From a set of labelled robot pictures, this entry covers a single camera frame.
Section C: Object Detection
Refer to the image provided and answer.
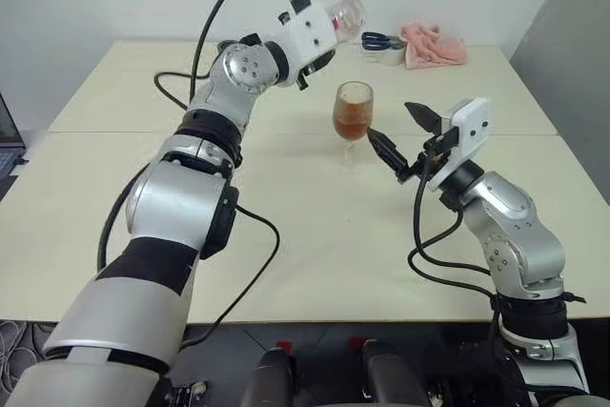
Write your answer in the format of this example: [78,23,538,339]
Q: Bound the blue handled scissors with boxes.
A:
[360,31,406,51]

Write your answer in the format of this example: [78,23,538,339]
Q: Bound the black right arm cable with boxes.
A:
[407,158,530,389]

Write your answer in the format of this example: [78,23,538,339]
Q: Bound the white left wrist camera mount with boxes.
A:
[274,0,338,90]

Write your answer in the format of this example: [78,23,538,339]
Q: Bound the white floor cables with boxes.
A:
[0,318,45,395]

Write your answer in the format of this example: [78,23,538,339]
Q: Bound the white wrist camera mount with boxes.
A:
[425,95,493,194]
[274,0,338,90]

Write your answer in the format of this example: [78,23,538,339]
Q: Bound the grey laptop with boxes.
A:
[0,92,28,189]

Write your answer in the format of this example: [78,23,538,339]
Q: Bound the white tape roll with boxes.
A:
[368,42,407,68]

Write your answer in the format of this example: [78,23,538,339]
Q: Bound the clear plastic drink bottle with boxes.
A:
[330,0,369,45]

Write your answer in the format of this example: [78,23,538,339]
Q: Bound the dark rounded shape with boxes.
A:
[358,339,421,407]
[239,347,300,407]

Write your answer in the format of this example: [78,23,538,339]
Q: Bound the clear wine glass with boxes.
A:
[333,81,375,167]

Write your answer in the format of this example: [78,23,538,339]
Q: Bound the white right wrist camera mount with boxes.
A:
[425,95,493,194]

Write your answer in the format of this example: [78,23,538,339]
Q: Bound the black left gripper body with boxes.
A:
[295,48,336,92]

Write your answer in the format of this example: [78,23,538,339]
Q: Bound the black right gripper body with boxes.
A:
[397,125,462,185]

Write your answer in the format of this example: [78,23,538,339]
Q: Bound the pink crumpled cloth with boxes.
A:
[398,22,468,69]

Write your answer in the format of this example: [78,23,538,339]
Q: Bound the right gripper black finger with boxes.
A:
[404,101,443,135]
[366,128,413,185]

